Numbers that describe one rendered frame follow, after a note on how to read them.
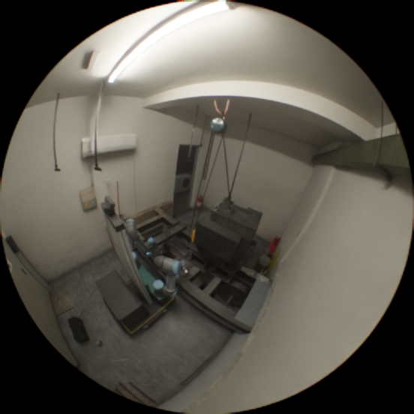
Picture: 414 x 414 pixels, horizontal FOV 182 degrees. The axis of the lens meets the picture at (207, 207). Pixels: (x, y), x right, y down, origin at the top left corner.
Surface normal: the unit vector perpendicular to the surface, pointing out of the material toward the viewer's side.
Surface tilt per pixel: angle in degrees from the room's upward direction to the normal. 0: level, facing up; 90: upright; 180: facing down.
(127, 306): 0
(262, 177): 90
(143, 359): 0
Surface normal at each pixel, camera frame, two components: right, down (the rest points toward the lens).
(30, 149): 0.79, 0.43
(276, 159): -0.58, 0.31
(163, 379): 0.18, -0.85
